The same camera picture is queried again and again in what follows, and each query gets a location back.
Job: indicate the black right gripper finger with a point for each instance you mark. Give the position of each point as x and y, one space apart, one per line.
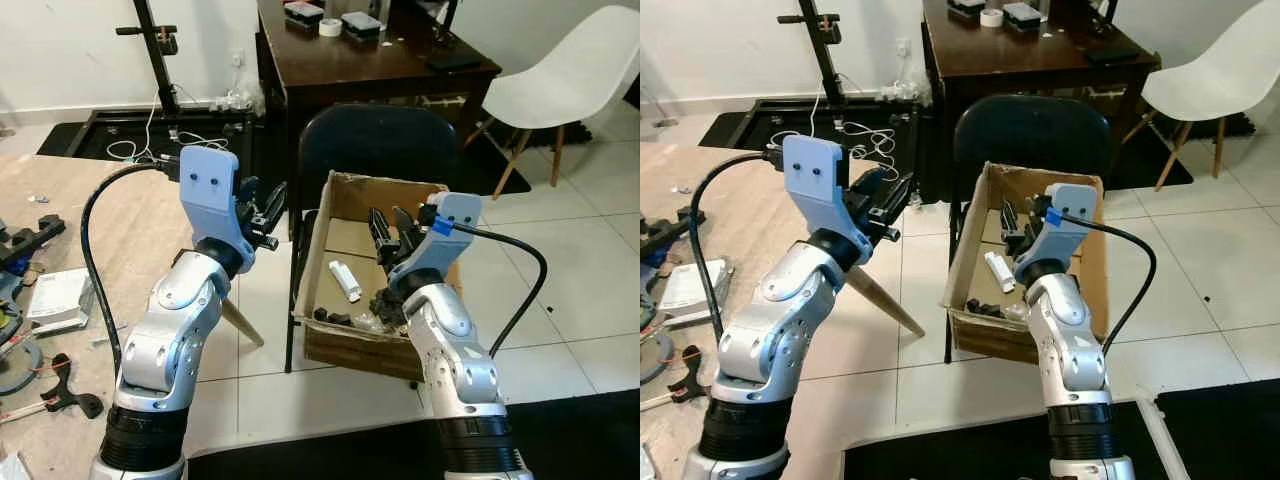
1034 220
1011 228
380 235
406 230

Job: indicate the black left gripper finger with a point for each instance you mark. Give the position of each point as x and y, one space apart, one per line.
274 208
251 194
898 205
868 184

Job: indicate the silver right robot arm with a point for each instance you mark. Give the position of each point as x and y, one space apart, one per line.
455 360
1075 350

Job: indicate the brown cardboard box bin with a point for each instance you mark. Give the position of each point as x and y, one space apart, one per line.
990 335
350 350

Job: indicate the small white plastic bottle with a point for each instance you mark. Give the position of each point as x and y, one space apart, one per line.
346 281
1000 271

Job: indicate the black plastic scrap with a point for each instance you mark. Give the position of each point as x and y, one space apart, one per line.
990 308
365 312

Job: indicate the black padded chair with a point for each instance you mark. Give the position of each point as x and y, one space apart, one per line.
1030 130
375 140

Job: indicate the white power strip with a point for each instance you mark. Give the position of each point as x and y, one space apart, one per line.
895 94
225 102

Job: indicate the black metal stand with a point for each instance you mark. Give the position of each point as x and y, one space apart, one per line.
825 55
158 60

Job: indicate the black floor platform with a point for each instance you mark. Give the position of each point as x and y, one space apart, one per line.
745 125
90 130

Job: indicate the dark wooden desk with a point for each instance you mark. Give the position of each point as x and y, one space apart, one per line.
1040 70
370 70

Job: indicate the black flat case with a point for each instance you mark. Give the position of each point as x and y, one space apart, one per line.
453 62
1112 55

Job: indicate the white tape roll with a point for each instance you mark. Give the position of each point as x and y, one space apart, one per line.
330 27
992 18

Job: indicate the black and white box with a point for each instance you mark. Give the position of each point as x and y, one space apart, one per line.
966 8
361 26
304 15
1023 17

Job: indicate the light wooden table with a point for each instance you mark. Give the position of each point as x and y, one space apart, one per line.
60 190
670 180

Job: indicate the white flat labelled box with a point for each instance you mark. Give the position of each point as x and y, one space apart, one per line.
692 290
60 300

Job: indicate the black floor mat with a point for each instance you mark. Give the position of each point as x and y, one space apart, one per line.
1230 435
580 440
960 445

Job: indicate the white shell chair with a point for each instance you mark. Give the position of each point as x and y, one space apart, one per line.
1220 70
570 80

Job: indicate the black forked plastic part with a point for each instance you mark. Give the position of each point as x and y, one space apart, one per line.
692 375
72 390

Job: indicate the grey round disc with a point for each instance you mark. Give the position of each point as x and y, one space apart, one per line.
655 358
15 365

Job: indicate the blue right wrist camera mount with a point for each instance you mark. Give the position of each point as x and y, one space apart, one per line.
1060 235
440 245

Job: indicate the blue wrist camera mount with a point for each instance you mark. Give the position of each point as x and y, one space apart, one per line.
1060 235
815 185
208 195
440 245

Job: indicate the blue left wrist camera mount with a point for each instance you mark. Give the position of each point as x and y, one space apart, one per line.
815 185
208 195

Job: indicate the long black plastic bracket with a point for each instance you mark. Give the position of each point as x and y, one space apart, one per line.
30 242
662 235

